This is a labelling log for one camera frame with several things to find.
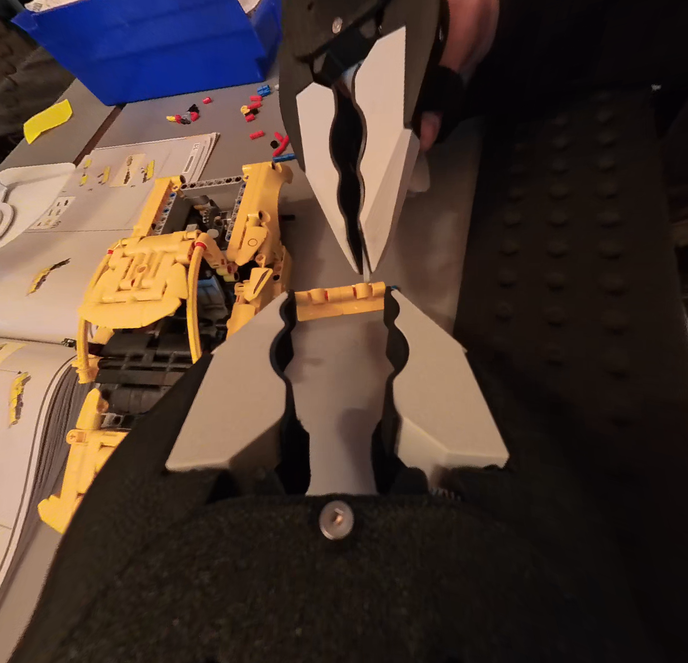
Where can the yellow brick toy car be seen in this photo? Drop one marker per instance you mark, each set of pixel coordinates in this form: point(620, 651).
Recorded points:
point(140, 287)

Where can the scattered small coloured pins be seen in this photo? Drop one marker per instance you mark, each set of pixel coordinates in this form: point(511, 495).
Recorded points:
point(252, 107)

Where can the person's right hand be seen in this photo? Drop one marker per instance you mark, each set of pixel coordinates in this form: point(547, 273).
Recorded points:
point(470, 23)

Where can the black dimpled mat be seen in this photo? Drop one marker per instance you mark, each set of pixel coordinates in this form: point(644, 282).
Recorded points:
point(564, 297)

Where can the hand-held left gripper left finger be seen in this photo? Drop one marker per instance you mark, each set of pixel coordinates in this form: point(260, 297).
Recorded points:
point(231, 405)

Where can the white folding stand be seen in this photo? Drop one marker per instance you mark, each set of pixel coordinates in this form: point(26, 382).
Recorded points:
point(27, 201)

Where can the blue storage bin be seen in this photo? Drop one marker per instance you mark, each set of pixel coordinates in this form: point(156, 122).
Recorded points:
point(150, 40)

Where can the grey desk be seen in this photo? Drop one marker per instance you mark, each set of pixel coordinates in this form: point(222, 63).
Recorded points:
point(333, 383)

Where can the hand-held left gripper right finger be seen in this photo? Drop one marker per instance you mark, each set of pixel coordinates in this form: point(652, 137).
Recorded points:
point(446, 405)

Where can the brown desk divider strip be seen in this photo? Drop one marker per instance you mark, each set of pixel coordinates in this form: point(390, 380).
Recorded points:
point(99, 134)

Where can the yellow sticky note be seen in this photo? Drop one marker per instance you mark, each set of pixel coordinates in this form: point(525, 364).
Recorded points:
point(48, 119)

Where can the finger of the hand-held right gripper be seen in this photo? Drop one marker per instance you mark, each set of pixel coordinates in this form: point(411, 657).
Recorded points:
point(317, 136)
point(387, 136)

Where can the yellow brick piece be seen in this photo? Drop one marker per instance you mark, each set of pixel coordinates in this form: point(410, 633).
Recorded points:
point(341, 302)

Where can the instruction booklet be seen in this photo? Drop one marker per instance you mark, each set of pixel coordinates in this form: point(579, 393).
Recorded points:
point(32, 297)

